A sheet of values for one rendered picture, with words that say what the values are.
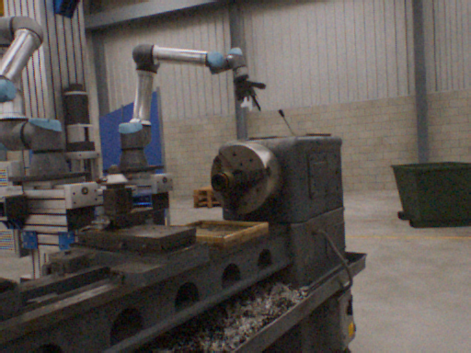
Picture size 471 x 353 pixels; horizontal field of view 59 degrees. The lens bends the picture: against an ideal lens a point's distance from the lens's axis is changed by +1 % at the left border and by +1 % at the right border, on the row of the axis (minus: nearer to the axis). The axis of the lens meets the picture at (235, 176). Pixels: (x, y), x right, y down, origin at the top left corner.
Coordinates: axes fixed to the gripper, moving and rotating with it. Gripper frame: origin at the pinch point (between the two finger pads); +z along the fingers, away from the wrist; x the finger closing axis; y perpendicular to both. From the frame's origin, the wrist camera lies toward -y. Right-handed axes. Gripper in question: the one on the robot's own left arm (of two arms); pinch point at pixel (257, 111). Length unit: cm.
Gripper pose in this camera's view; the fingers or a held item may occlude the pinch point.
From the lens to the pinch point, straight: 223.6
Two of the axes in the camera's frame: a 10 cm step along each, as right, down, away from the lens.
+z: 3.0, 9.5, 0.3
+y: -8.6, 2.6, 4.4
